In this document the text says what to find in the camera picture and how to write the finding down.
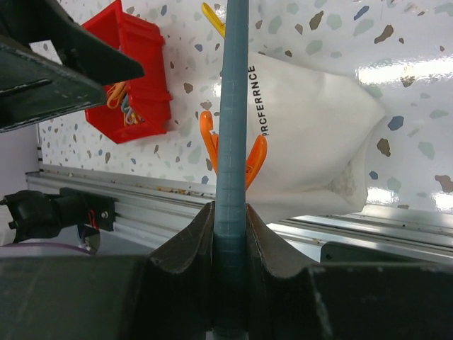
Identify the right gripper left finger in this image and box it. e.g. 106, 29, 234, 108
1, 203, 214, 339

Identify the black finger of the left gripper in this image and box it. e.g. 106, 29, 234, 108
1, 1, 145, 132

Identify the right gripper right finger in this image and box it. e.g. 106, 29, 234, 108
246, 207, 452, 339

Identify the grey-blue clothes hanger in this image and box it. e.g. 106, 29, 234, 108
212, 1, 249, 339

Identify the white lettered underwear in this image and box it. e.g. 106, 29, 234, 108
246, 52, 386, 223

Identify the orange clothespin on grey hanger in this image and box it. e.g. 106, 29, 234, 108
200, 110, 268, 189

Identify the yellow clothespin on hanger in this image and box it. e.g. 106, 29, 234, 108
202, 2, 226, 38

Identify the colourful clothespins pile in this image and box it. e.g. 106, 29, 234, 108
106, 81, 144, 127

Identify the red clothespin bin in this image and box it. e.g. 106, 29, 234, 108
83, 1, 172, 144

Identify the aluminium rail frame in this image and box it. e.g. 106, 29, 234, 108
27, 164, 452, 264

